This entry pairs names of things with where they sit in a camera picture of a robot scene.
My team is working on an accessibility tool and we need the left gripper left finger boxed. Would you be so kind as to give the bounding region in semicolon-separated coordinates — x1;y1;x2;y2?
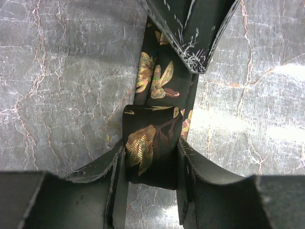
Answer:
0;142;128;229

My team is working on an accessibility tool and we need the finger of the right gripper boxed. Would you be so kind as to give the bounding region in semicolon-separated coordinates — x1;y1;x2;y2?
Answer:
142;0;239;74

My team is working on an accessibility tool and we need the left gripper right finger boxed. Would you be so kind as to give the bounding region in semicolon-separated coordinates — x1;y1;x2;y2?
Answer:
176;138;305;229

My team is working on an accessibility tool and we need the dark floral necktie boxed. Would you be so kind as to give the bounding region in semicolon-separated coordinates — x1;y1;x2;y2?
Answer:
122;19;199;190

